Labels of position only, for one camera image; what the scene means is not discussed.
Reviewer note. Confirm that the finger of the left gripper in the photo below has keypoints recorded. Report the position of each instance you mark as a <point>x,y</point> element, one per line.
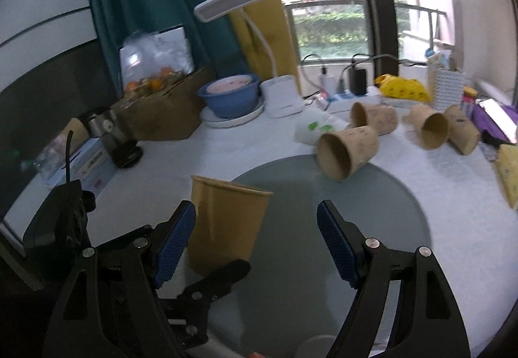
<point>188,312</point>

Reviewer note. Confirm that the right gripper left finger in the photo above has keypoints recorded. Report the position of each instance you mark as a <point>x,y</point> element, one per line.
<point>109,307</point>

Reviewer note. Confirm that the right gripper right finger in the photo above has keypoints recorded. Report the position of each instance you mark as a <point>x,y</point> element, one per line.
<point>427,320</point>

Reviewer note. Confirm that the plain brown paper cup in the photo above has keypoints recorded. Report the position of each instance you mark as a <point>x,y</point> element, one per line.
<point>229,216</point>

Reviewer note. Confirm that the brown paper cup far right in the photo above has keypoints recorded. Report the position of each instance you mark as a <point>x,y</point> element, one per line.
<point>463,135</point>

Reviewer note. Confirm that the patterned brown cup on tray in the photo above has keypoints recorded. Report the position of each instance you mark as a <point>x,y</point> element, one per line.
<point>341,154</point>

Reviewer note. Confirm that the brown paper cup open front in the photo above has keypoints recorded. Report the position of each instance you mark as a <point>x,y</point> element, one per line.
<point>431,126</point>

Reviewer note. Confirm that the patterned brown cup rear left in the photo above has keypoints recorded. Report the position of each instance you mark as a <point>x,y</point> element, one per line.
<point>381,117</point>

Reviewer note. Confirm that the white cup green print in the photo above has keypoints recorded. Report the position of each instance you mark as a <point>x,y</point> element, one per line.
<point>314,122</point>

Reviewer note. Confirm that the black round lid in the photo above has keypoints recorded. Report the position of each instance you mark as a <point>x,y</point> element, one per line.
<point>127,154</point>

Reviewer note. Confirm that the round grey glass tray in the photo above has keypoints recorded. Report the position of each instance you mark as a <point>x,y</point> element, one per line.
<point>293,291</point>

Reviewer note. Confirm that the cardboard box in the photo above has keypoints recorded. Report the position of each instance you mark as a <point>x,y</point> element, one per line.
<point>170,114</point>

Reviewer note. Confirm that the bag of fruit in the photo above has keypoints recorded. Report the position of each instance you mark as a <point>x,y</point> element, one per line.
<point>139,73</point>

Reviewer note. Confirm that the blue bowl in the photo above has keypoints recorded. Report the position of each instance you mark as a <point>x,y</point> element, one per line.
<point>233,104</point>

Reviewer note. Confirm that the pink inner bowl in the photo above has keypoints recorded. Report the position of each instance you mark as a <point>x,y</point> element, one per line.
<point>228,84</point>

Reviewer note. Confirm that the white desk lamp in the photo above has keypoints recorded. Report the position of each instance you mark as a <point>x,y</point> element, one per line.
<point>280,93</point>

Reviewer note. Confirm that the white power strip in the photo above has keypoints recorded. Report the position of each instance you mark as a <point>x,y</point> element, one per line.
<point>343,102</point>

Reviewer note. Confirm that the white perforated basket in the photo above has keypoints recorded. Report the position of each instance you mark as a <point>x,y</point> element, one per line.
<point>446,87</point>

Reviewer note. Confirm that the black power adapter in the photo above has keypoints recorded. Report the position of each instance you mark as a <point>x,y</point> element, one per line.
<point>358,81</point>

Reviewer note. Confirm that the white charger plug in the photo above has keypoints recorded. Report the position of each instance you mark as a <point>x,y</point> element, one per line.
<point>327,82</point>

